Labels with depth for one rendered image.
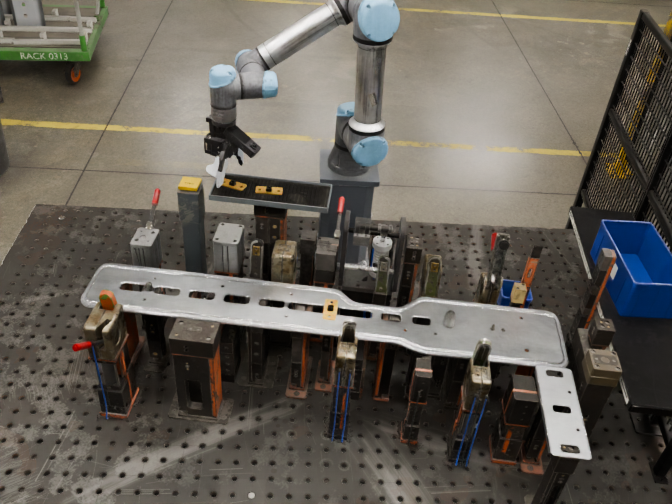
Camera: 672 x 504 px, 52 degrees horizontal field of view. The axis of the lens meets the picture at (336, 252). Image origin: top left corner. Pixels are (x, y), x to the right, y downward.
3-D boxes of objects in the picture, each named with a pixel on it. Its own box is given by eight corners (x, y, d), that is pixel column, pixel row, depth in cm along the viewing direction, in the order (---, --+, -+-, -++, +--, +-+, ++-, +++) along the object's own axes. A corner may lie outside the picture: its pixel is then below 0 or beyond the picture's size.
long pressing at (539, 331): (72, 312, 190) (71, 308, 189) (102, 262, 207) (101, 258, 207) (570, 371, 185) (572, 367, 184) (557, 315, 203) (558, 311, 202)
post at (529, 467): (521, 472, 193) (547, 407, 175) (516, 440, 201) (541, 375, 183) (543, 475, 193) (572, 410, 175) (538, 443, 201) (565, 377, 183)
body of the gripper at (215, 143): (216, 144, 212) (215, 109, 205) (241, 150, 210) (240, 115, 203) (204, 155, 207) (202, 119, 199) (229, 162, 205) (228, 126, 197)
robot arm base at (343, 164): (327, 152, 246) (329, 128, 240) (369, 155, 247) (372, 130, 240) (327, 175, 234) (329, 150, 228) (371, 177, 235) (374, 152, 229)
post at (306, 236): (295, 332, 230) (299, 238, 205) (297, 321, 234) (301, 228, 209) (310, 333, 230) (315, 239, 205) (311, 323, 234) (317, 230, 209)
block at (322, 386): (314, 390, 211) (318, 323, 193) (318, 359, 221) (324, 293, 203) (331, 392, 211) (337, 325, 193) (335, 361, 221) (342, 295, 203)
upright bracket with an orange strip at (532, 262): (495, 365, 224) (533, 246, 194) (495, 362, 225) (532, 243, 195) (504, 366, 224) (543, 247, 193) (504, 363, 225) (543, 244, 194)
